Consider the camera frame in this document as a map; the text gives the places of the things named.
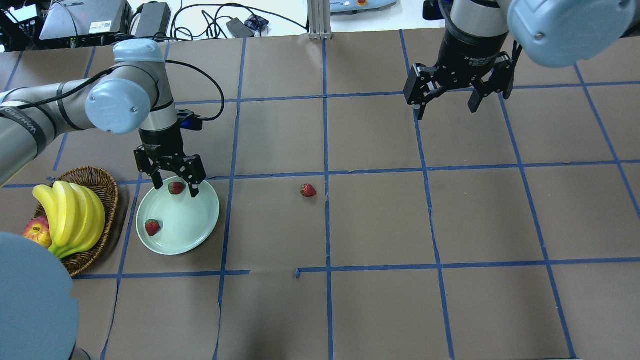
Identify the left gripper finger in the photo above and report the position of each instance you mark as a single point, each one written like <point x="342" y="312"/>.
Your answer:
<point x="157" y="180"/>
<point x="194" y="188"/>

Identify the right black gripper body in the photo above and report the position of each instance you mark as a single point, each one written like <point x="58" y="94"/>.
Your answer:
<point x="466" y="47"/>

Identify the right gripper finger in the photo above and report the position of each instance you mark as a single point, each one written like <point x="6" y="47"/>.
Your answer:
<point x="475" y="101"/>
<point x="419" y="108"/>

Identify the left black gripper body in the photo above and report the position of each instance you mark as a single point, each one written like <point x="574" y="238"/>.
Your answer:
<point x="161" y="142"/>

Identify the plain red strawberry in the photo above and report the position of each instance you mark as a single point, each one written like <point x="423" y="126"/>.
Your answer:
<point x="176" y="188"/>

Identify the strawberry with green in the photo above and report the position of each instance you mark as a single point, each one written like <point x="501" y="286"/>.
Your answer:
<point x="307" y="190"/>
<point x="152" y="227"/>

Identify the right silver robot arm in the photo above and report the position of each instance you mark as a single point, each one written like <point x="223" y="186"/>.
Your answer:
<point x="553" y="33"/>

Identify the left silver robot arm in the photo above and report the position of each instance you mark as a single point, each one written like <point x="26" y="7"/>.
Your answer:
<point x="39" y="318"/>

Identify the light green plate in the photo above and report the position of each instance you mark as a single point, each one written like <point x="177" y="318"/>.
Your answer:
<point x="186" y="222"/>

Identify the brown wicker basket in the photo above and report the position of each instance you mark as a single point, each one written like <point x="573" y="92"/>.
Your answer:
<point x="104" y="185"/>

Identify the yellow banana bunch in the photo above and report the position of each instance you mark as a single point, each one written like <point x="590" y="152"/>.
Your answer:
<point x="75" y="214"/>

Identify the red apple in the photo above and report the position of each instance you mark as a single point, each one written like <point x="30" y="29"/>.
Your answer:
<point x="38" y="231"/>

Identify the black power adapter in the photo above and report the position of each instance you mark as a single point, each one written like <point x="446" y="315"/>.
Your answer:
<point x="151" y="19"/>

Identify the black computer box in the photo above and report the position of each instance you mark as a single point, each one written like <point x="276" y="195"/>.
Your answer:
<point x="84" y="19"/>

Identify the aluminium frame post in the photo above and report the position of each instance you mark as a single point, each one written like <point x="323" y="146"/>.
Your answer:
<point x="318" y="16"/>

